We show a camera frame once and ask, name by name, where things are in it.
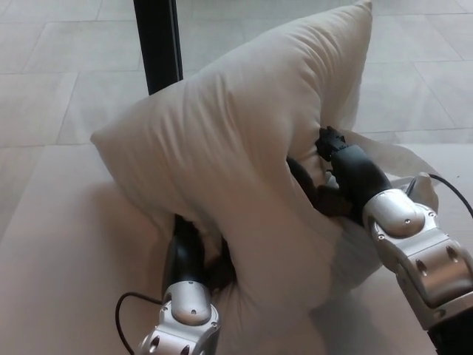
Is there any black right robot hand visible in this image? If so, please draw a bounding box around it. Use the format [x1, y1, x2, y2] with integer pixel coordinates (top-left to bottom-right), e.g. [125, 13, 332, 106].
[286, 125, 392, 223]

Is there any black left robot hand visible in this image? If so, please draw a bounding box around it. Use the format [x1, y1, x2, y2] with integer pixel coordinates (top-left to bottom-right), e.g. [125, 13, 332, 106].
[168, 214, 238, 294]

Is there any white square pillow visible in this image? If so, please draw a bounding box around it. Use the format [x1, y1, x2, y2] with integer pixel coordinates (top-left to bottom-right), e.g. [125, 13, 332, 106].
[90, 0, 391, 334]

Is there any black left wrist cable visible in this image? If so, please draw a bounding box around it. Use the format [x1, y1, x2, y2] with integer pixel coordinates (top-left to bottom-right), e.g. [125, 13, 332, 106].
[115, 291, 168, 355]

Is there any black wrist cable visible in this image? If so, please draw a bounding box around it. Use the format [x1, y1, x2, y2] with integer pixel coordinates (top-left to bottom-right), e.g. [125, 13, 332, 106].
[427, 172, 473, 220]
[115, 291, 168, 355]

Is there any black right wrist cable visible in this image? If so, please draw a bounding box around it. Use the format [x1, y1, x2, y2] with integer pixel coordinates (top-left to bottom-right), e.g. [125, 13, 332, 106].
[427, 172, 473, 220]

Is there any black metal post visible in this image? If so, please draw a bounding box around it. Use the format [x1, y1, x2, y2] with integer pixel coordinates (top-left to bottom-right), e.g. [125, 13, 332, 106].
[133, 0, 185, 95]

